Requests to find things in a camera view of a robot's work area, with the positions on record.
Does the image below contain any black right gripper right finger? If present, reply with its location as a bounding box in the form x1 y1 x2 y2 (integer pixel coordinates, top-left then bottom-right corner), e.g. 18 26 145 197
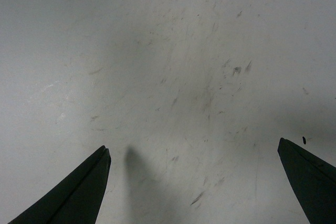
277 138 335 223

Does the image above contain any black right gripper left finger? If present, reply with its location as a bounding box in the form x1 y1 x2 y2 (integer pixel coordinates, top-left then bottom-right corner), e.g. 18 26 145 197
10 145 111 223

